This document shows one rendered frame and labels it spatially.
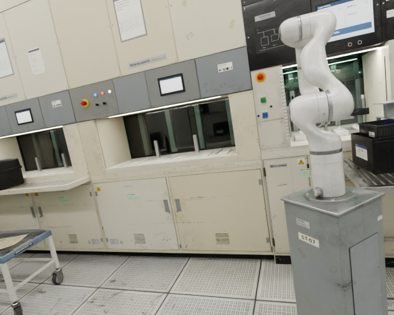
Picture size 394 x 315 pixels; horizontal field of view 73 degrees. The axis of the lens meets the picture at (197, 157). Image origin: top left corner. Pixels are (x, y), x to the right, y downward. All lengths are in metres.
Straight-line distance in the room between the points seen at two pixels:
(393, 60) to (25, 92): 2.78
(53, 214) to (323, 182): 2.48
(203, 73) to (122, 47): 0.67
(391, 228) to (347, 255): 0.99
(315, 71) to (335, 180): 0.43
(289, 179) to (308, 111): 0.90
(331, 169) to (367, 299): 0.53
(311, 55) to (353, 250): 0.76
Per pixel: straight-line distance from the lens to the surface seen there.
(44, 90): 2.74
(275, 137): 1.88
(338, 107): 1.12
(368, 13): 1.95
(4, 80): 3.10
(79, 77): 2.47
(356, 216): 1.16
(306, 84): 1.47
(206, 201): 2.07
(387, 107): 1.62
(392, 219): 2.11
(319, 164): 1.15
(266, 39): 1.90
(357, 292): 1.29
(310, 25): 1.33
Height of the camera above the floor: 1.18
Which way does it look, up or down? 9 degrees down
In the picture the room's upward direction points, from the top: 10 degrees counter-clockwise
